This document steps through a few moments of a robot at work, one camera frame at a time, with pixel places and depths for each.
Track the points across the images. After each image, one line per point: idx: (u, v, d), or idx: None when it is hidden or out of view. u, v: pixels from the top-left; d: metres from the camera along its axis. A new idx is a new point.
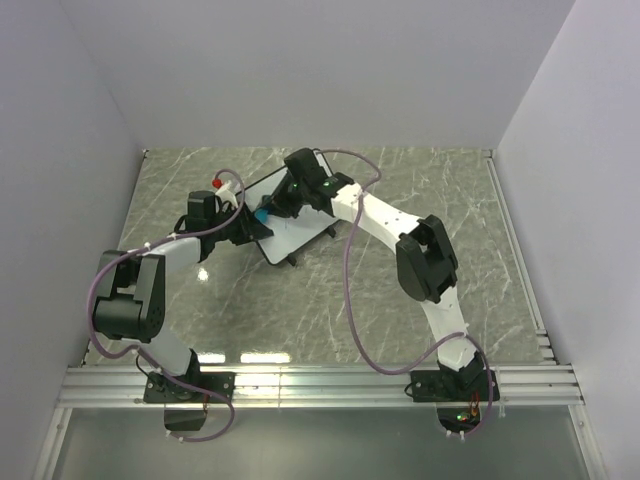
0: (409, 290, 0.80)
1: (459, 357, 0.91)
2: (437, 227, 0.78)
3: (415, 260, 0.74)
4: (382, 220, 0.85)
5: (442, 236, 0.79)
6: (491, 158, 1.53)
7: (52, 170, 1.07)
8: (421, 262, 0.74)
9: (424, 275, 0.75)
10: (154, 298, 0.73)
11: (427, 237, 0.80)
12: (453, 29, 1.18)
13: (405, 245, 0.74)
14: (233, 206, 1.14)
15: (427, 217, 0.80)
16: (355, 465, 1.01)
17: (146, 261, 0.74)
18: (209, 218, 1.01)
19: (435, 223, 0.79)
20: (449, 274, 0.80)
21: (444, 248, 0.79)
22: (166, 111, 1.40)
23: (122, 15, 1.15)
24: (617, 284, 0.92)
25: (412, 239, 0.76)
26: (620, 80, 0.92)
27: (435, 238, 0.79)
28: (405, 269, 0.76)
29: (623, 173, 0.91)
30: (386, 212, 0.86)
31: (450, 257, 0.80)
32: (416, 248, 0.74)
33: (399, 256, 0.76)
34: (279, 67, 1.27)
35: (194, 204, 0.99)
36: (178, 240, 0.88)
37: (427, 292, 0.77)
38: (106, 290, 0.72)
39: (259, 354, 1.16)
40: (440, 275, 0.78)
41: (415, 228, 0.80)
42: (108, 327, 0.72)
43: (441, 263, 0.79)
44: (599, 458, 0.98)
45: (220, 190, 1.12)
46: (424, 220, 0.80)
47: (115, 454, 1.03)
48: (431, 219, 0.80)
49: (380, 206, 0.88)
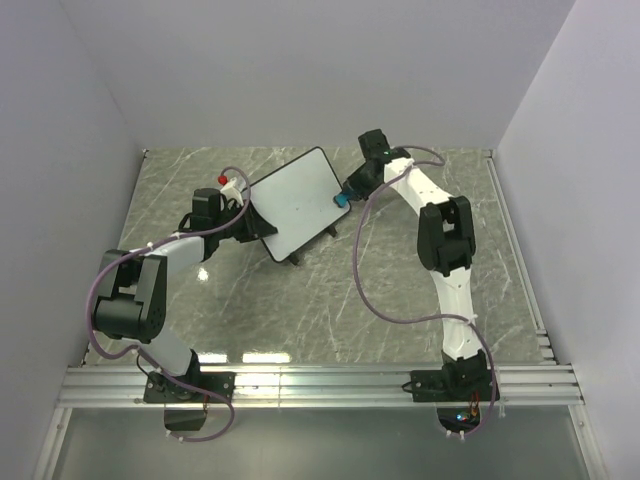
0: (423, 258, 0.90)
1: (458, 346, 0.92)
2: (462, 209, 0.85)
3: (432, 229, 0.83)
4: (419, 189, 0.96)
5: (466, 219, 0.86)
6: (491, 158, 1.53)
7: (52, 170, 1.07)
8: (437, 232, 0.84)
9: (437, 246, 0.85)
10: (155, 299, 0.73)
11: (454, 215, 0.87)
12: (452, 29, 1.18)
13: (428, 213, 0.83)
14: (238, 204, 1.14)
15: (458, 196, 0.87)
16: (355, 465, 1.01)
17: (147, 262, 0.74)
18: (213, 217, 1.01)
19: (462, 204, 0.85)
20: (464, 255, 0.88)
21: (465, 230, 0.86)
22: (166, 111, 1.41)
23: (122, 14, 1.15)
24: (617, 283, 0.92)
25: (437, 209, 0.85)
26: (620, 81, 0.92)
27: (458, 218, 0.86)
28: (423, 234, 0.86)
29: (624, 172, 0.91)
30: (425, 185, 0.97)
31: (468, 239, 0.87)
32: (436, 219, 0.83)
33: (420, 222, 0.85)
34: (279, 67, 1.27)
35: (199, 202, 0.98)
36: (182, 240, 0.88)
37: (437, 264, 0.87)
38: (107, 290, 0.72)
39: (259, 354, 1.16)
40: (455, 251, 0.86)
41: (444, 203, 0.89)
42: (109, 326, 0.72)
43: (458, 242, 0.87)
44: (598, 457, 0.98)
45: (226, 188, 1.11)
46: (454, 198, 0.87)
47: (115, 454, 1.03)
48: (461, 199, 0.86)
49: (422, 180, 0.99)
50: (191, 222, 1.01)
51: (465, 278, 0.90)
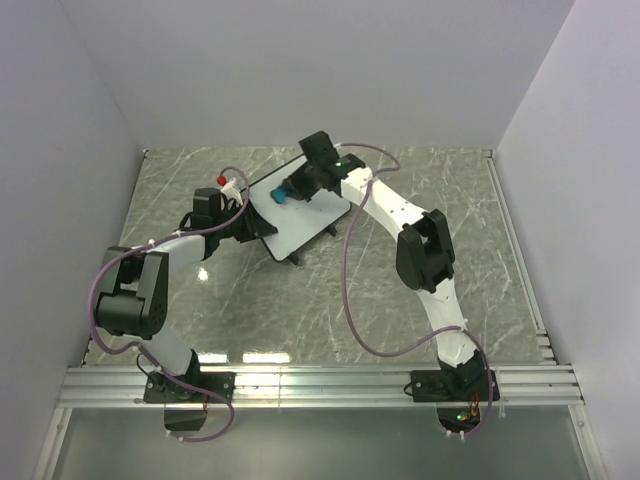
0: (406, 280, 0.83)
1: (456, 353, 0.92)
2: (440, 224, 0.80)
3: (414, 251, 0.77)
4: (388, 208, 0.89)
5: (444, 233, 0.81)
6: (491, 158, 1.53)
7: (52, 170, 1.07)
8: (419, 254, 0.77)
9: (420, 267, 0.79)
10: (157, 296, 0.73)
11: (430, 230, 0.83)
12: (453, 29, 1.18)
13: (407, 237, 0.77)
14: (238, 204, 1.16)
15: (432, 211, 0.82)
16: (355, 465, 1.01)
17: (149, 259, 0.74)
18: (214, 216, 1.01)
19: (439, 218, 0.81)
20: (446, 266, 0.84)
21: (443, 244, 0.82)
22: (166, 111, 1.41)
23: (122, 14, 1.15)
24: (617, 284, 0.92)
25: (414, 230, 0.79)
26: (622, 80, 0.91)
27: (436, 232, 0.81)
28: (403, 257, 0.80)
29: (624, 173, 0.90)
30: (394, 201, 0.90)
31: (448, 251, 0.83)
32: (417, 240, 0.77)
33: (400, 246, 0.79)
34: (279, 67, 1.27)
35: (200, 201, 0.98)
36: (182, 237, 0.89)
37: (422, 282, 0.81)
38: (109, 286, 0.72)
39: (259, 354, 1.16)
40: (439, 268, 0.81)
41: (419, 221, 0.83)
42: (110, 322, 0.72)
43: (439, 256, 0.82)
44: (598, 457, 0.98)
45: (225, 187, 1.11)
46: (428, 213, 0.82)
47: (115, 454, 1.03)
48: (436, 214, 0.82)
49: (388, 195, 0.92)
50: (192, 222, 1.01)
51: (448, 290, 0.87)
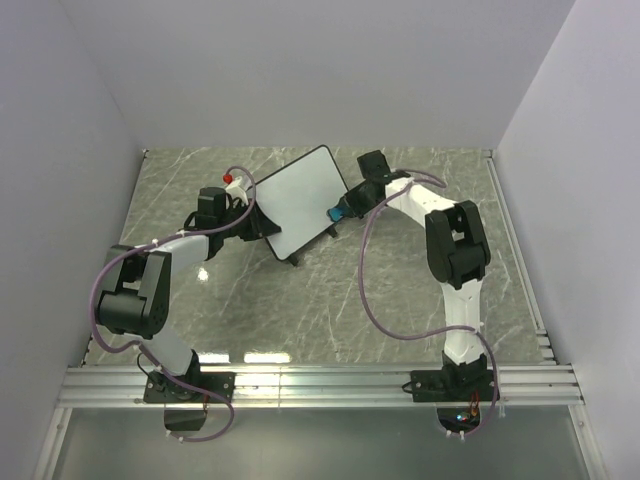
0: (437, 272, 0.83)
1: (462, 352, 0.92)
2: (470, 211, 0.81)
3: (440, 234, 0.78)
4: (421, 201, 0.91)
5: (475, 223, 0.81)
6: (491, 158, 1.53)
7: (52, 170, 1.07)
8: (446, 238, 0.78)
9: (449, 254, 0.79)
10: (158, 296, 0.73)
11: (462, 222, 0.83)
12: (452, 29, 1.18)
13: (433, 218, 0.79)
14: (243, 202, 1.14)
15: (463, 201, 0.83)
16: (354, 465, 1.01)
17: (151, 258, 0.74)
18: (218, 215, 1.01)
19: (469, 208, 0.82)
20: (479, 265, 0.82)
21: (475, 236, 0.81)
22: (166, 111, 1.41)
23: (121, 14, 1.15)
24: (618, 284, 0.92)
25: (443, 214, 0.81)
26: (621, 81, 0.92)
27: (467, 223, 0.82)
28: (431, 242, 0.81)
29: (625, 170, 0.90)
30: (429, 196, 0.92)
31: (481, 245, 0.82)
32: (443, 224, 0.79)
33: (427, 230, 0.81)
34: (279, 67, 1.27)
35: (205, 201, 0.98)
36: (186, 236, 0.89)
37: (450, 275, 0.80)
38: (111, 283, 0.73)
39: (259, 354, 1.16)
40: (469, 260, 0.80)
41: (450, 208, 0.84)
42: (111, 320, 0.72)
43: (472, 249, 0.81)
44: (598, 457, 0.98)
45: (231, 186, 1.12)
46: (461, 203, 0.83)
47: (115, 454, 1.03)
48: (467, 204, 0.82)
49: (425, 193, 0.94)
50: (197, 222, 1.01)
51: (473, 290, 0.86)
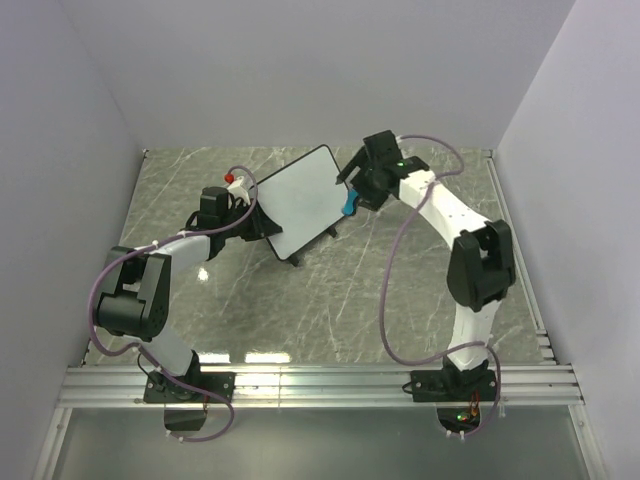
0: (458, 296, 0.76)
1: (467, 360, 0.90)
2: (504, 235, 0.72)
3: (469, 261, 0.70)
4: (446, 213, 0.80)
5: (508, 246, 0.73)
6: (491, 157, 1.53)
7: (52, 171, 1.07)
8: (474, 263, 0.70)
9: (473, 280, 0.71)
10: (158, 298, 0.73)
11: (491, 241, 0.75)
12: (451, 30, 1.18)
13: (463, 244, 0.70)
14: (244, 203, 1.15)
15: (496, 221, 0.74)
16: (354, 465, 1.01)
17: (151, 260, 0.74)
18: (221, 216, 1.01)
19: (503, 230, 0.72)
20: (502, 288, 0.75)
21: (504, 260, 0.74)
22: (166, 111, 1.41)
23: (122, 15, 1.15)
24: (619, 284, 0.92)
25: (472, 237, 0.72)
26: (620, 81, 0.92)
27: (498, 245, 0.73)
28: (457, 267, 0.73)
29: (625, 171, 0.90)
30: (455, 207, 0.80)
31: (508, 269, 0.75)
32: (474, 250, 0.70)
33: (455, 254, 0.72)
34: (279, 67, 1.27)
35: (207, 201, 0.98)
36: (188, 237, 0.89)
37: (472, 300, 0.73)
38: (110, 286, 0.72)
39: (259, 354, 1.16)
40: (496, 285, 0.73)
41: (480, 229, 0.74)
42: (110, 323, 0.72)
43: (498, 273, 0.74)
44: (598, 457, 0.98)
45: (231, 187, 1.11)
46: (493, 222, 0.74)
47: (114, 453, 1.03)
48: (501, 224, 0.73)
49: (449, 200, 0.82)
50: (199, 222, 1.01)
51: (493, 310, 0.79)
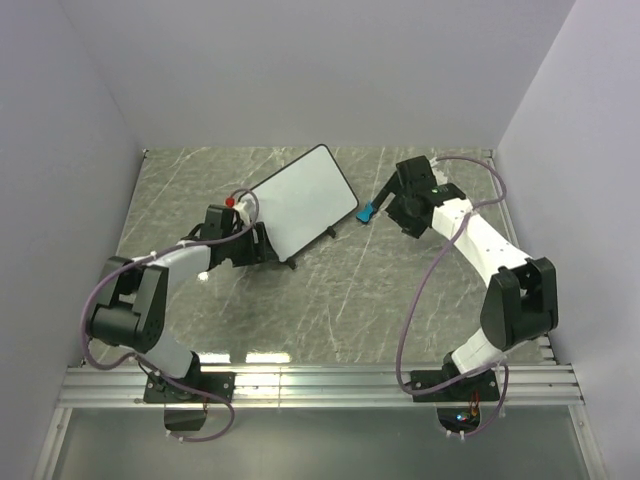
0: (492, 335, 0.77)
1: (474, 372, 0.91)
2: (547, 275, 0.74)
3: (508, 300, 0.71)
4: (484, 246, 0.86)
5: (550, 287, 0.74)
6: (491, 157, 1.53)
7: (52, 171, 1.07)
8: (514, 303, 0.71)
9: (511, 321, 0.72)
10: (152, 313, 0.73)
11: (531, 279, 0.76)
12: (451, 30, 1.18)
13: (502, 281, 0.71)
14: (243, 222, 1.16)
15: (538, 259, 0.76)
16: (354, 465, 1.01)
17: (147, 273, 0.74)
18: (224, 229, 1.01)
19: (546, 270, 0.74)
20: (540, 330, 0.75)
21: (546, 303, 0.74)
22: (166, 111, 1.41)
23: (121, 16, 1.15)
24: (620, 284, 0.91)
25: (513, 274, 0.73)
26: (621, 80, 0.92)
27: (541, 286, 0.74)
28: (494, 304, 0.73)
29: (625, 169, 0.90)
30: (491, 240, 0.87)
31: (549, 312, 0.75)
32: (513, 287, 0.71)
33: (493, 289, 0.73)
34: (278, 67, 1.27)
35: (213, 214, 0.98)
36: (188, 247, 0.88)
37: (508, 340, 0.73)
38: (106, 298, 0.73)
39: (259, 354, 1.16)
40: (531, 326, 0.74)
41: (520, 266, 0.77)
42: (105, 335, 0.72)
43: (538, 315, 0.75)
44: (598, 457, 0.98)
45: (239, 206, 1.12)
46: (536, 261, 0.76)
47: (115, 453, 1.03)
48: (544, 264, 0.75)
49: (484, 233, 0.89)
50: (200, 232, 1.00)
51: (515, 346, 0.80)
